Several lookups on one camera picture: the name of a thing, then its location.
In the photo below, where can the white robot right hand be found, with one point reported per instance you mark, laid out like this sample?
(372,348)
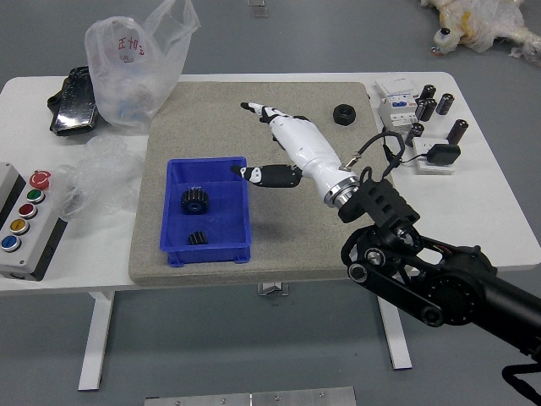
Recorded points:
(308,148)

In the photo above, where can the blue plastic box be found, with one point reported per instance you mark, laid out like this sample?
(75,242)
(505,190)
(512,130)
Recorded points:
(228,211)

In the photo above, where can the big black gear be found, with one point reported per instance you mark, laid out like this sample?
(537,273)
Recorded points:
(190,205)

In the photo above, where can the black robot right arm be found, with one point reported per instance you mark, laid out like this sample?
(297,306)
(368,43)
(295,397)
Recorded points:
(456,287)

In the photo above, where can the small black hex nut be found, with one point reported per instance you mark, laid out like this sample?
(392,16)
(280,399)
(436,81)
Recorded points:
(339,119)

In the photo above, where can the grey push-button control box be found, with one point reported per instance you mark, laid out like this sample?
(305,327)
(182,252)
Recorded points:
(25,258)

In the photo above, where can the white circuit breaker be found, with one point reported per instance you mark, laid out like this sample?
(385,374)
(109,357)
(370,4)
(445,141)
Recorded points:
(395,114)

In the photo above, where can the black cylindrical capacitor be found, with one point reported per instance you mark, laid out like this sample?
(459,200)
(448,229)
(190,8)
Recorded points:
(457,131)
(431,108)
(445,104)
(429,92)
(420,110)
(414,134)

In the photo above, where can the grey-brown mat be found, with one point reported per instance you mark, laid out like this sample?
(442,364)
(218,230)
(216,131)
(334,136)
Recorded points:
(203,118)

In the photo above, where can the white power socket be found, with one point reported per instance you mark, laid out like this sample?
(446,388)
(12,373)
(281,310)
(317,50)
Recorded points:
(422,146)

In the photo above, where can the black plug adapter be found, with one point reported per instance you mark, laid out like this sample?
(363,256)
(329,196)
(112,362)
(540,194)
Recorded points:
(444,153)

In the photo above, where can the small black gear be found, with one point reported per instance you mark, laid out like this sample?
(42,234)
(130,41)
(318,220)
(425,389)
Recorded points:
(197,238)

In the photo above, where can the small metal floor plate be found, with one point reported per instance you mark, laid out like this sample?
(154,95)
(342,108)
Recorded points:
(258,8)

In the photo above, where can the white plastic bag red print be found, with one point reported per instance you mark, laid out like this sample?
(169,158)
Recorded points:
(127,84)

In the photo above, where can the plush toy in plastic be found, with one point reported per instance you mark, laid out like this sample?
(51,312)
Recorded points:
(477,25)

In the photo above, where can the crumpled clear plastic wrap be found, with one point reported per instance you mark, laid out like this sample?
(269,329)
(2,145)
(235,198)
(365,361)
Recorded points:
(101,177)

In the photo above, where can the white table leg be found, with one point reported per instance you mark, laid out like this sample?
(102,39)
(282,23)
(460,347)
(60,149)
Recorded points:
(95,338)
(397,342)

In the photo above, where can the black plastic tray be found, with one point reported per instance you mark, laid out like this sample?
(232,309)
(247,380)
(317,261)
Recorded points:
(74,105)

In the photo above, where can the long grey metal plate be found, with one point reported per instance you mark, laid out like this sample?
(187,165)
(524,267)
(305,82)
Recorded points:
(249,397)

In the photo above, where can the metal under-table bracket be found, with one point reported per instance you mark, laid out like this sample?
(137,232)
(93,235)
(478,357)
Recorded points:
(273,289)

